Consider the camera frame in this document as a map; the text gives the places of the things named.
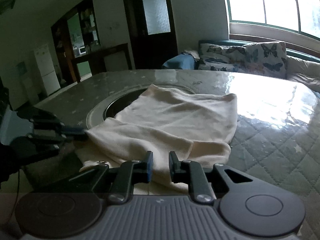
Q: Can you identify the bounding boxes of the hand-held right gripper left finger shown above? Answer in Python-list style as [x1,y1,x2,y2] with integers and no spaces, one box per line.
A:
[42,151,153,204]

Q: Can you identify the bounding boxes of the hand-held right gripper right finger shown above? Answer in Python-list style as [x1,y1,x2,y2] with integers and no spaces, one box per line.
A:
[169,151,259,204]

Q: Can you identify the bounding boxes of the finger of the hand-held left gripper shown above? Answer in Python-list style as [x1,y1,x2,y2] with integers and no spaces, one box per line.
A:
[31,119,86,137]
[26,133,90,154]

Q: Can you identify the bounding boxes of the cream garment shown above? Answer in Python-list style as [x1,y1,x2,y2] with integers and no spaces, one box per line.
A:
[75,84,238,195]

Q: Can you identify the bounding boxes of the black round induction cooker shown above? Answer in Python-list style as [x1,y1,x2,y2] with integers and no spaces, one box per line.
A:
[102,89,150,119]

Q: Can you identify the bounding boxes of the white refrigerator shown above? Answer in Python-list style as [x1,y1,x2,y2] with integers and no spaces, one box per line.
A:
[34,44,62,97]

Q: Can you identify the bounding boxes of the dark wooden shelf cabinet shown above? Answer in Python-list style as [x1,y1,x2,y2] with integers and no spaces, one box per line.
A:
[51,0,132,83]

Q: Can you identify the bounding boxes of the dark wooden glass door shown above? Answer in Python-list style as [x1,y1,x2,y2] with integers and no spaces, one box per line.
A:
[120,0,179,70]

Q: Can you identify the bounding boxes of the blue blanket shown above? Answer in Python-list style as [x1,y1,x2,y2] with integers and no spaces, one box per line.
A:
[162,54,200,70]

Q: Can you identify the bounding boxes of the beige towel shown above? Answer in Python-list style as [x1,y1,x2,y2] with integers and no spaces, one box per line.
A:
[181,50,200,61]

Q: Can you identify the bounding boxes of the blue sofa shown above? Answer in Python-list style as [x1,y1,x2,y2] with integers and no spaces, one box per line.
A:
[199,39,320,80]

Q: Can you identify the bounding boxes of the cream cushion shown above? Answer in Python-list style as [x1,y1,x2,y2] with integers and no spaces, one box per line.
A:
[286,55,320,93]

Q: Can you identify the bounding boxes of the window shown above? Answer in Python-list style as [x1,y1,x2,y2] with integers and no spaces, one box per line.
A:
[221,0,320,42]

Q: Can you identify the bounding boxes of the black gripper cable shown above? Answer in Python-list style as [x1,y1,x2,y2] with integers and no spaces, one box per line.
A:
[6,170,22,223]

